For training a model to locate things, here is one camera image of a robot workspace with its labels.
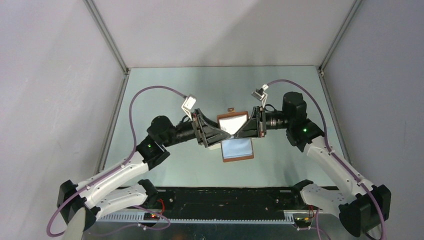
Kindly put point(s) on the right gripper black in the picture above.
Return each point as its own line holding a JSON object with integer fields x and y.
{"x": 251, "y": 128}

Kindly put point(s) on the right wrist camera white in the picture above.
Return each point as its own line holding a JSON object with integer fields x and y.
{"x": 261, "y": 95}

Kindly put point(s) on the brown leather card holder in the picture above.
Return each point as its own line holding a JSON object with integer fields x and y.
{"x": 233, "y": 149}

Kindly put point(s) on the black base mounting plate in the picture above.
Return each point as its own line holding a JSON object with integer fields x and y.
{"x": 225, "y": 203}

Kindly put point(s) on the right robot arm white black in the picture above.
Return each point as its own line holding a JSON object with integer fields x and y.
{"x": 358, "y": 203}

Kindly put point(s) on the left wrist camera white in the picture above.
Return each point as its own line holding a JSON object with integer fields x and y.
{"x": 188, "y": 104}

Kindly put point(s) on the aluminium frame post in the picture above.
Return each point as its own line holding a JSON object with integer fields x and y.
{"x": 326, "y": 76}
{"x": 118, "y": 79}

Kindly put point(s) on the white slotted cable duct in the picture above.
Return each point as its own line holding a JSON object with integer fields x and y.
{"x": 142, "y": 217}

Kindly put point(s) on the left aluminium frame post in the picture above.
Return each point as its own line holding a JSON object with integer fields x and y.
{"x": 118, "y": 79}

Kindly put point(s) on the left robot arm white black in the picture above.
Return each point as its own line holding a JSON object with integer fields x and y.
{"x": 102, "y": 194}

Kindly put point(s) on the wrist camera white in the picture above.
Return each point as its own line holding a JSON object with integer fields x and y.
{"x": 188, "y": 104}
{"x": 261, "y": 95}

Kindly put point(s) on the right aluminium frame post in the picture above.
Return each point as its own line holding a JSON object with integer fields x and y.
{"x": 326, "y": 76}

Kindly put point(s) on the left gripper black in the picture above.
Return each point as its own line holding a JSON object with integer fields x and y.
{"x": 207, "y": 135}

